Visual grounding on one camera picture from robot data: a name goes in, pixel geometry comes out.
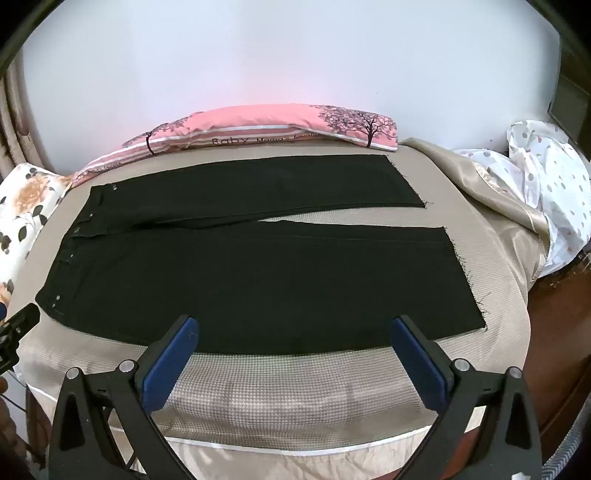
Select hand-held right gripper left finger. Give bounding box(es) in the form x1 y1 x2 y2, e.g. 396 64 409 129
50 315 200 480

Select pink tree print pillow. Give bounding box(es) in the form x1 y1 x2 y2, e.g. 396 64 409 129
71 104 399 188

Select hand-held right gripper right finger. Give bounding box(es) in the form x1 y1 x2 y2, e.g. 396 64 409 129
390 315 543 480

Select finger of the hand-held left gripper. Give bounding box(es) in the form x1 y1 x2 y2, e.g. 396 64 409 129
0 302 41 342

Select white floral pillow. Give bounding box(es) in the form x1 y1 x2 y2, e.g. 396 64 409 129
0 162 75 305

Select black pants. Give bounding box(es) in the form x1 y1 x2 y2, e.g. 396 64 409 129
35 154 485 356

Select beige satin blanket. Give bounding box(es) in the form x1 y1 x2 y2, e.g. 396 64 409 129
406 137 555 282

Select white spotted quilt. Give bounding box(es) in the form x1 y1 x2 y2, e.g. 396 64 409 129
452 120 591 278

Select dark window frame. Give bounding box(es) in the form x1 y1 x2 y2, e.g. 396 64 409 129
547 46 591 153

